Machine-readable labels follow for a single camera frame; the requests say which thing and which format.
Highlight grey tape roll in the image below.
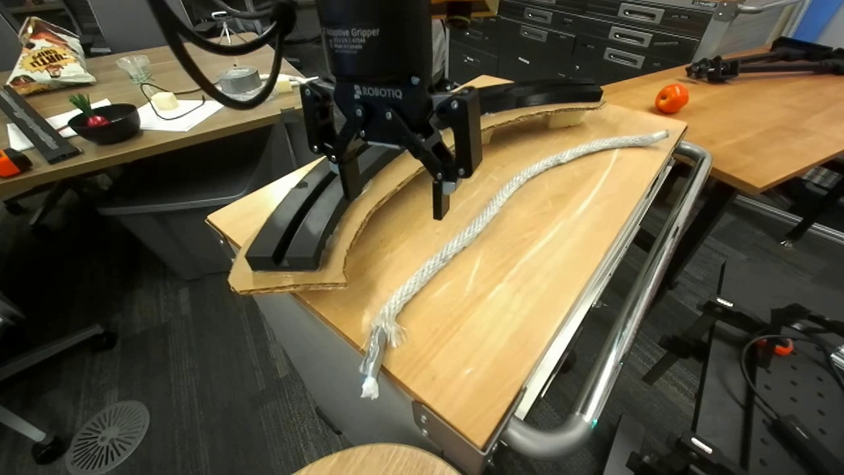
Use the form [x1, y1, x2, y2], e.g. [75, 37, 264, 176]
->
[216, 66, 264, 101]

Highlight round wooden stool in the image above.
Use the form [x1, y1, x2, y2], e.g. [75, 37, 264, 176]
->
[293, 441, 464, 475]

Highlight black folded tripod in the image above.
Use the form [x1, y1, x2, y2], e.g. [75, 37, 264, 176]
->
[683, 33, 844, 86]

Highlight dark drawer cabinet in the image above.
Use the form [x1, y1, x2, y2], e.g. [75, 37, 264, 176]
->
[431, 0, 732, 90]

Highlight black long flat bar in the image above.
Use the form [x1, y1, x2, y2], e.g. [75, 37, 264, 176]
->
[0, 85, 82, 167]

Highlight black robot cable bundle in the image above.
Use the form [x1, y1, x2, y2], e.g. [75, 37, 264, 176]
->
[144, 0, 303, 114]

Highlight black perforated breadboard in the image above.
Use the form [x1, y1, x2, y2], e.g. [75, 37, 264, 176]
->
[727, 345, 844, 475]

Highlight orange fruit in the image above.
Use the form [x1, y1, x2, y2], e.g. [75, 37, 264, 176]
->
[650, 81, 690, 115]

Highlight red toy vegetable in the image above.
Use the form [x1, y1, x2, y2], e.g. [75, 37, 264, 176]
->
[69, 90, 112, 132]

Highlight office chair base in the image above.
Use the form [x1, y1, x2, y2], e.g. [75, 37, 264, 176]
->
[0, 288, 122, 469]

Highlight grey office chair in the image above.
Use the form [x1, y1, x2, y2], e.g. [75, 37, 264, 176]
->
[86, 0, 194, 53]

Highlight wood topped metal cart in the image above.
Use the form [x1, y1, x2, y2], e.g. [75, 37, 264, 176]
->
[205, 74, 715, 475]

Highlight grey desk pedestal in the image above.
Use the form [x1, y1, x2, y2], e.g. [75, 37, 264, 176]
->
[95, 122, 301, 285]

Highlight black floor stand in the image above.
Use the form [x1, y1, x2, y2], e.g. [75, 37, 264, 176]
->
[640, 260, 773, 475]

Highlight cream round object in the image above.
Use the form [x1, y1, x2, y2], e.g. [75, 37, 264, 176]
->
[149, 90, 182, 115]

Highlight blue board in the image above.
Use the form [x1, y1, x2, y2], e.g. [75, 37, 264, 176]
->
[793, 0, 844, 46]

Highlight chrome cart handle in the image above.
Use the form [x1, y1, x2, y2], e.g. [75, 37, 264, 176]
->
[497, 143, 715, 463]

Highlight white paper sheet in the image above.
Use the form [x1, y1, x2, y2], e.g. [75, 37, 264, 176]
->
[133, 93, 232, 138]

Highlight white braided rope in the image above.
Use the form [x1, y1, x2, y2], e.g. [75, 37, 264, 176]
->
[354, 130, 671, 403]

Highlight snack chip bag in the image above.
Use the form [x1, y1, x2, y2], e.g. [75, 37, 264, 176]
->
[4, 14, 98, 98]

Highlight wooden desk black legs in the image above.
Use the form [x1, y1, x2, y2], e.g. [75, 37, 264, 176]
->
[603, 43, 844, 254]

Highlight grey round floor disc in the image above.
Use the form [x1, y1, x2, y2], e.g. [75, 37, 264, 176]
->
[63, 399, 153, 475]

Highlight long wooden office desk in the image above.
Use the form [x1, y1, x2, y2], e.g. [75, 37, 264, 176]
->
[0, 32, 329, 205]

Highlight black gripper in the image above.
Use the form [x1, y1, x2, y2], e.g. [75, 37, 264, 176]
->
[301, 0, 485, 221]

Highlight black bowl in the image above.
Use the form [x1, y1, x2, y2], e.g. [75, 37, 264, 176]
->
[66, 102, 143, 148]

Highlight clear plastic wrap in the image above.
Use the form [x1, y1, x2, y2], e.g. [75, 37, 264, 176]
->
[116, 53, 156, 86]

